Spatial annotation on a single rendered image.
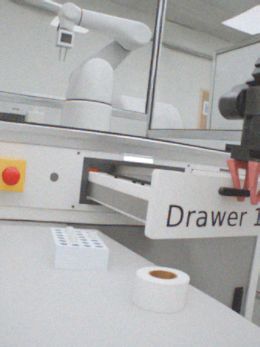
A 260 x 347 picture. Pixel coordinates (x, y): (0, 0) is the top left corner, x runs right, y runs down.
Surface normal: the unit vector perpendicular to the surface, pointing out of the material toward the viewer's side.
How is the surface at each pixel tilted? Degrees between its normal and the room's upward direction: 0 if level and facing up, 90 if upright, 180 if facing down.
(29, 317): 0
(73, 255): 90
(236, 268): 90
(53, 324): 0
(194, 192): 90
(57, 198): 90
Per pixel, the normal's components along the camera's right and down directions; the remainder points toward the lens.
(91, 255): 0.29, 0.09
